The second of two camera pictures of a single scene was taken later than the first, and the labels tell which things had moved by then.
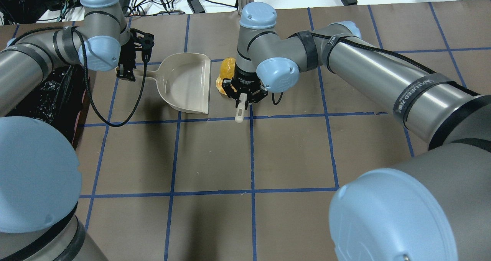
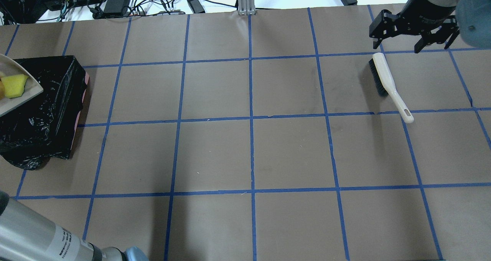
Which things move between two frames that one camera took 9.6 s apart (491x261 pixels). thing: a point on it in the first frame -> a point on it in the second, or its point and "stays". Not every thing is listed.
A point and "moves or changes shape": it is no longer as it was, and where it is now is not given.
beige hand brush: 239,116 moves or changes shape
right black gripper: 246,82 -> 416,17
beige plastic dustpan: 185,80 -> 9,66
